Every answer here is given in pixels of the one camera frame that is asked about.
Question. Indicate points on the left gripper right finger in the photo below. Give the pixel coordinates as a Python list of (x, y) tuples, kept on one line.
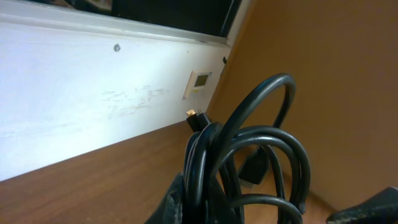
[(379, 209)]

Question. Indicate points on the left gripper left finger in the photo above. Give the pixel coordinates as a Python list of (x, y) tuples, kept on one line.
[(173, 209)]

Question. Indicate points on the white wall thermostat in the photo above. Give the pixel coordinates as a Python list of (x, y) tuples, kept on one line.
[(196, 82)]

